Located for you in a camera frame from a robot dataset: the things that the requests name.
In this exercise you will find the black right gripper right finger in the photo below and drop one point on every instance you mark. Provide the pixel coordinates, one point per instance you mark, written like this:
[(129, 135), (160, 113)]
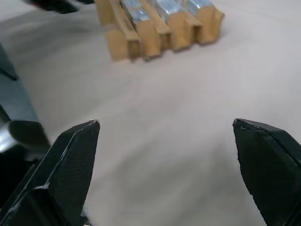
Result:
[(270, 169)]

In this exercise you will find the wooden slotted rack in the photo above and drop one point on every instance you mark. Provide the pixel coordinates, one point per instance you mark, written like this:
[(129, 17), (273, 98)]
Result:
[(117, 47)]

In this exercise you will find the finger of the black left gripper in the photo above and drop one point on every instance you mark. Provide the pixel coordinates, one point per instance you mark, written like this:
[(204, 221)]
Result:
[(85, 1), (56, 5)]

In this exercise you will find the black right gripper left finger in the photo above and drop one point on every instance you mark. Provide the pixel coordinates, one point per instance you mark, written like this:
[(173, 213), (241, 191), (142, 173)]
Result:
[(58, 179)]

